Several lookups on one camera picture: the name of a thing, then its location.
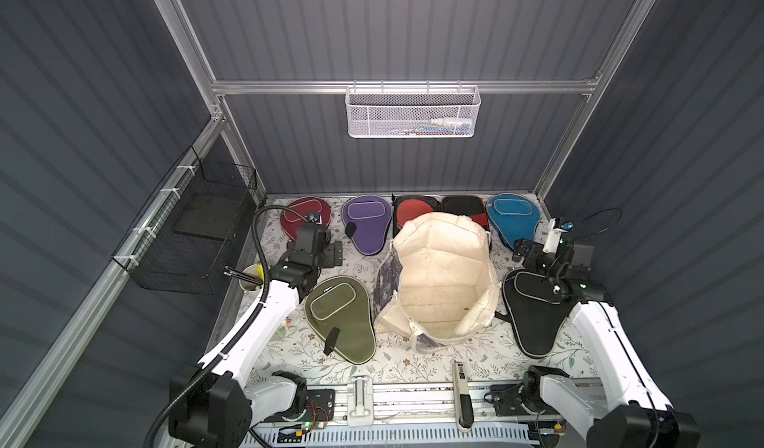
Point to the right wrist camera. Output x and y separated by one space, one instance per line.
555 230

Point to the black wire side basket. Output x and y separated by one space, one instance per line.
189 236

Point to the white vented floor panel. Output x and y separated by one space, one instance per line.
398 435

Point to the red ping pong paddle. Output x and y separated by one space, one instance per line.
409 207

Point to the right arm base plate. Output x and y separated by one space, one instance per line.
510 400

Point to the maroon red paddle case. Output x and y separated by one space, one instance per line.
291 220

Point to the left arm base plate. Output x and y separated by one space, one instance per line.
319 406

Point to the cup with yellow item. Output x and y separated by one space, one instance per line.
252 278

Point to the black paddle case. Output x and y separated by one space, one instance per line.
536 310

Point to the purple pouch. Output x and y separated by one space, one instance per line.
366 222

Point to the red black ping pong set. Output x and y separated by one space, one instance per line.
467 205

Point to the black white handheld device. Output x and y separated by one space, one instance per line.
464 412

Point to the white bracket on rail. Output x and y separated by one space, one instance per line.
360 404

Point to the white wire wall basket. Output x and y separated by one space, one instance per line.
419 112

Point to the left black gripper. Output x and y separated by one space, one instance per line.
333 254

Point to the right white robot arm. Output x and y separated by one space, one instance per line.
634 411

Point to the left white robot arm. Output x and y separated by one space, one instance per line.
215 409

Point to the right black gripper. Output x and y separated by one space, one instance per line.
531 251

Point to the cream canvas tote bag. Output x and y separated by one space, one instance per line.
437 285

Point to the olive green paddle case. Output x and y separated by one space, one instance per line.
339 311

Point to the blue paddle case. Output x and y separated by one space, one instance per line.
513 217

